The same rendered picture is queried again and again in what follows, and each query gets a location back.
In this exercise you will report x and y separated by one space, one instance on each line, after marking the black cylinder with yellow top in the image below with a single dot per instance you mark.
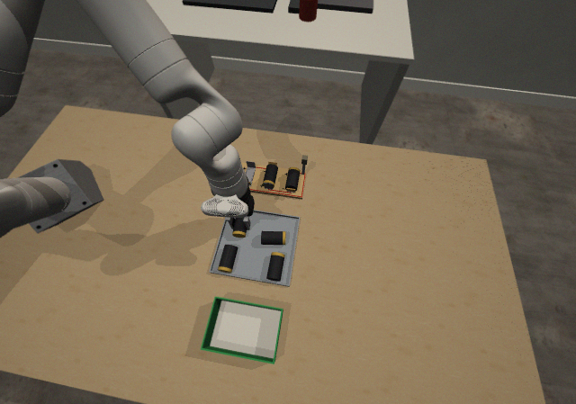
228 258
273 238
293 178
275 267
239 230
270 174

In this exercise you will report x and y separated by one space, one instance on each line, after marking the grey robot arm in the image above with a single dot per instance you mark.
151 53

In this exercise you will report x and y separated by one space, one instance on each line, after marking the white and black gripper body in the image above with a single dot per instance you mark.
233 202

